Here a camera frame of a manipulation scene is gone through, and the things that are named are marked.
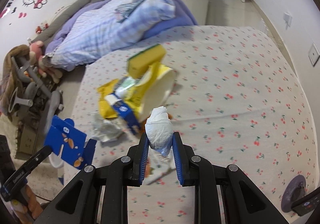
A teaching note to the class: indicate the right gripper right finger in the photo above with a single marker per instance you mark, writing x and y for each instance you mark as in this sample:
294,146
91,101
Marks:
178,152

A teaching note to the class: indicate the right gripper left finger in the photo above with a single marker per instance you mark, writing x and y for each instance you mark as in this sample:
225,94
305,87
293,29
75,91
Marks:
142,157

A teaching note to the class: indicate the white tissue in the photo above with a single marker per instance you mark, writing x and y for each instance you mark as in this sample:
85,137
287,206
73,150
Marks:
159,131

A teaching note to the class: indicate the blue cookie box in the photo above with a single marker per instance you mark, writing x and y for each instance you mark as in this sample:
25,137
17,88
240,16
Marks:
69,143

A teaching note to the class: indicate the person's hand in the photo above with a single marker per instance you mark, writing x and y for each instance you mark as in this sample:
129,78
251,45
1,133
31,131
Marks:
33,207

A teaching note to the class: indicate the cherry print tablecloth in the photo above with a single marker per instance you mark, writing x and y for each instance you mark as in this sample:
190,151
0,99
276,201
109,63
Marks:
236,100

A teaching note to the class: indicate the yellow green sponge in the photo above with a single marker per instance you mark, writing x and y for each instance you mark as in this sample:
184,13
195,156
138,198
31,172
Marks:
138,64

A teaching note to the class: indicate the grey desk chair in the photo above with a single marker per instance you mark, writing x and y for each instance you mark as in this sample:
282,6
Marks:
35,103

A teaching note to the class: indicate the pink plush doll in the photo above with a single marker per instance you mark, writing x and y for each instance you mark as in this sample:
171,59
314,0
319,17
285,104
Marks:
36,58

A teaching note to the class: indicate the purple round disc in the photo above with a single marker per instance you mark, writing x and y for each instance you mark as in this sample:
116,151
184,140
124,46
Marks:
294,193

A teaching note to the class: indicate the blue plaid quilt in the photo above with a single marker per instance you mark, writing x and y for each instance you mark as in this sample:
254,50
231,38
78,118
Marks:
92,33

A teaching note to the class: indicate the purple blanket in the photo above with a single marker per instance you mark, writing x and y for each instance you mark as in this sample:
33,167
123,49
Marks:
59,28

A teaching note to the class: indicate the white wall switch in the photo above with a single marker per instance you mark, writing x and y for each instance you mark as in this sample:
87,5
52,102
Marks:
313,55

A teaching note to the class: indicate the white wall socket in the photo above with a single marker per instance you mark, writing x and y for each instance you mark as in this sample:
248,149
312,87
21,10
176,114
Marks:
287,17

